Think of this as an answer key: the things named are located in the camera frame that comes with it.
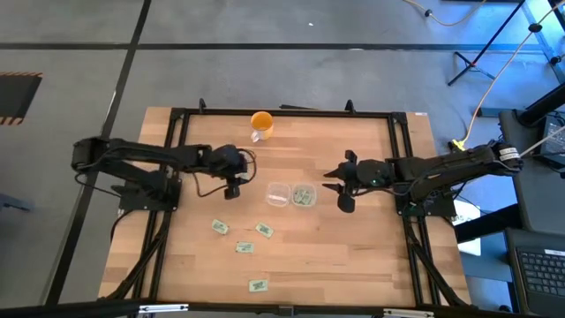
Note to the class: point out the black aluminium table frame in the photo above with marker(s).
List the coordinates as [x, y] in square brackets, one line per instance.
[287, 113]

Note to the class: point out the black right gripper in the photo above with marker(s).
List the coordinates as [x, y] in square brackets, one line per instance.
[371, 173]

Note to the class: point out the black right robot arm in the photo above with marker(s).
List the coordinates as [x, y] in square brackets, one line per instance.
[454, 165]

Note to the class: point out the grey floor object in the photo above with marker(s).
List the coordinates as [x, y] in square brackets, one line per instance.
[13, 203]

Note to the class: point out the black tripod stand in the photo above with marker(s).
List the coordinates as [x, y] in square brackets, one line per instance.
[485, 44]

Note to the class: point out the thick black pole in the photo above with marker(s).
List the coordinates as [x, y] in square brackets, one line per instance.
[543, 106]

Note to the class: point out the silver bracket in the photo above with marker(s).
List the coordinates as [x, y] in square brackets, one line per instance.
[163, 308]
[408, 313]

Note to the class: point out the clear plastic container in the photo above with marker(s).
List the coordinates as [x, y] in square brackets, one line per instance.
[311, 187]
[278, 190]

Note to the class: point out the grey desk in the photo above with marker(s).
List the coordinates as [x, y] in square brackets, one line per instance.
[534, 199]

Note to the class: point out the silver aluminium rail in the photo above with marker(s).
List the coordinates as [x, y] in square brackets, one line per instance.
[545, 44]

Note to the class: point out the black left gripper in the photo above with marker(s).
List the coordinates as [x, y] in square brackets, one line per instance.
[227, 159]

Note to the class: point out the black hazard-striped floor mat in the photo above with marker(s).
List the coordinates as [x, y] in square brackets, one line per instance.
[17, 97]

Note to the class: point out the black laptop keyboard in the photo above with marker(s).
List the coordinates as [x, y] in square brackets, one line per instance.
[543, 269]

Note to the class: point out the white paper sheet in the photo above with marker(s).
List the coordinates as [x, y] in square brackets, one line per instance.
[470, 221]

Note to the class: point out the black overhead beam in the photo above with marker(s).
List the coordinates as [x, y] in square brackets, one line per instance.
[66, 309]

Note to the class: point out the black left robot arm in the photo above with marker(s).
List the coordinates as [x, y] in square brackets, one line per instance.
[141, 154]

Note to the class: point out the black desk bar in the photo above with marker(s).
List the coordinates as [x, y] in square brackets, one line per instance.
[490, 225]

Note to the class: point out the black device on desk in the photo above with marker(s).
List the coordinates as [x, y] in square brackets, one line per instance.
[556, 141]

